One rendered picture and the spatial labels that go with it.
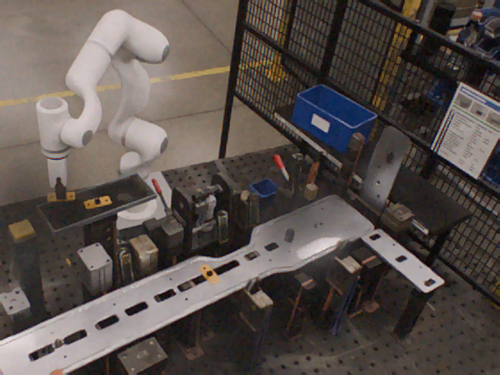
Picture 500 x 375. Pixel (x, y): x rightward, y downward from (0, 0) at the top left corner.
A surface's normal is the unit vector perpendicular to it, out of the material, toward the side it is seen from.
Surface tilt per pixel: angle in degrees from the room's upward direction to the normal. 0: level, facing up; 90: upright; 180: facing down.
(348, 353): 0
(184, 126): 0
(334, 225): 0
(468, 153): 90
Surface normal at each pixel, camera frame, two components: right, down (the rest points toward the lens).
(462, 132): -0.84, 0.32
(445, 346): 0.07, -0.74
